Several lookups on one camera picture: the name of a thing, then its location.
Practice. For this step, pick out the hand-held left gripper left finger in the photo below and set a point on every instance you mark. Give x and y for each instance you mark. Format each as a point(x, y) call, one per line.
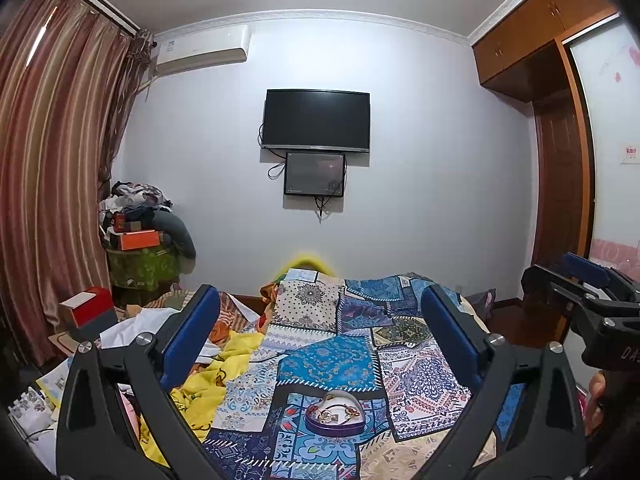
point(192, 335)

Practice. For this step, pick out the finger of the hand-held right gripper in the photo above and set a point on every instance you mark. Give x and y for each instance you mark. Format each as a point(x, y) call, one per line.
point(547, 285)
point(585, 270)

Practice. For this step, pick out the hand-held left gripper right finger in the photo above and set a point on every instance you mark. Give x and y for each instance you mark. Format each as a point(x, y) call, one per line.
point(450, 330)

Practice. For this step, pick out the heart-shaped purple jewelry box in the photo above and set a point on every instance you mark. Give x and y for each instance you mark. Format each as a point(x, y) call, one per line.
point(345, 430)

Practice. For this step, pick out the person's right hand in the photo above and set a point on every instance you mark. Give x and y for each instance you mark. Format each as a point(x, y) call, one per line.
point(595, 402)

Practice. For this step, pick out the purple cushion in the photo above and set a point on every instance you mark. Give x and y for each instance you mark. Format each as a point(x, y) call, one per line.
point(477, 302)

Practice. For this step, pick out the orange striped sheet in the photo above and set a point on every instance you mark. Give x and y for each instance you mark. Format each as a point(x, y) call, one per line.
point(230, 315)

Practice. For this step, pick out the white cloth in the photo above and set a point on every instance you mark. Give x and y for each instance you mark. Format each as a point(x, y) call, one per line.
point(145, 322)

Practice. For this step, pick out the yellow printed cloth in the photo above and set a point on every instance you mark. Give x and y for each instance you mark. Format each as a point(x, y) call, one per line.
point(200, 395)

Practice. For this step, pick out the dark green cushion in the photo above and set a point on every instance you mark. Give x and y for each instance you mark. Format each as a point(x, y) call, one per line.
point(175, 235)

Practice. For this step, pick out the red box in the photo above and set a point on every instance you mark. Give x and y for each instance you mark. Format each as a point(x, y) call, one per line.
point(92, 307)

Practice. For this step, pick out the orange box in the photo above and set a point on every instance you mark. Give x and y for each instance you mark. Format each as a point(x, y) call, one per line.
point(140, 240)

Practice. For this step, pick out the white sliding wardrobe door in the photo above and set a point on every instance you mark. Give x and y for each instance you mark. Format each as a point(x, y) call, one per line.
point(610, 160)

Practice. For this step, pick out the red and white sticker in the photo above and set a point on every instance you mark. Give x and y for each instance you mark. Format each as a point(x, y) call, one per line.
point(631, 155)

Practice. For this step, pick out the blue patchwork blanket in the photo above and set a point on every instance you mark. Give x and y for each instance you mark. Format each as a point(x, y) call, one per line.
point(325, 365)

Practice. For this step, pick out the yellow plush pillow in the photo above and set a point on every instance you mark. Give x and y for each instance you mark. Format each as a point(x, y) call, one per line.
point(306, 264)

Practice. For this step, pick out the wooden wardrobe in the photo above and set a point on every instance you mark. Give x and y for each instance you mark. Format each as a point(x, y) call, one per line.
point(550, 110)

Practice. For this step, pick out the small black monitor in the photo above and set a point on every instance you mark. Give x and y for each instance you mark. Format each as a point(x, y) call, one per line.
point(315, 174)

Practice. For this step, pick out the striped brown curtain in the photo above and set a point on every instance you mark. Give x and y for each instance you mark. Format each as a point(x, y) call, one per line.
point(50, 185)

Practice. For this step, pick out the black television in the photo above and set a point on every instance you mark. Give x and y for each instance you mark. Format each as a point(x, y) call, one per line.
point(316, 119)

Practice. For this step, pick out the white air conditioner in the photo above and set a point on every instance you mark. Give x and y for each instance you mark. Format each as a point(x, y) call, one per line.
point(200, 50)

